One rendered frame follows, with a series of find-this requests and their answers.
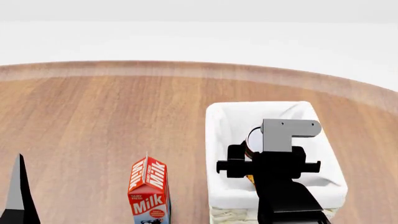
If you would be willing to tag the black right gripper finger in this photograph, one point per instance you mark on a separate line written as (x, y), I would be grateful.
(300, 163)
(236, 152)

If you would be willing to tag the white lined wicker basket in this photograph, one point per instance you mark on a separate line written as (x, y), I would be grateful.
(230, 130)

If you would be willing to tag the orange alphabet soup can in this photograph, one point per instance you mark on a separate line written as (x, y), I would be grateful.
(252, 180)

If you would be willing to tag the red milk carton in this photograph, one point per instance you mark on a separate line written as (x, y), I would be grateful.
(149, 191)

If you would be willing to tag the grey left camera mount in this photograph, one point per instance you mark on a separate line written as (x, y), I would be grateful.
(15, 191)

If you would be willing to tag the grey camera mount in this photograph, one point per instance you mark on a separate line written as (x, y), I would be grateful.
(278, 137)
(15, 191)

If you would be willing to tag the grey right camera mount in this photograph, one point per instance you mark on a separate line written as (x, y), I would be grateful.
(278, 137)

